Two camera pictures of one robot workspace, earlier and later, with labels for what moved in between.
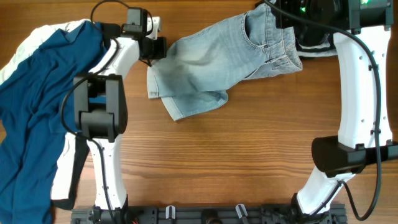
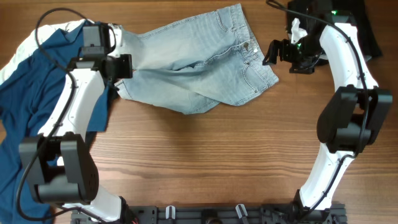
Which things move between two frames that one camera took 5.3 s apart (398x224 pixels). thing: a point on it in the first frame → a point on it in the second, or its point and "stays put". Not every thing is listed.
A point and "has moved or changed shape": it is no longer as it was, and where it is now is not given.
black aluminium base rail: x=255 y=214 stays put
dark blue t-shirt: x=32 y=124 stays put
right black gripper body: x=280 y=11 → x=283 y=50
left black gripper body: x=156 y=48 → x=123 y=66
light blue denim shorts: x=194 y=73 has moved or changed shape
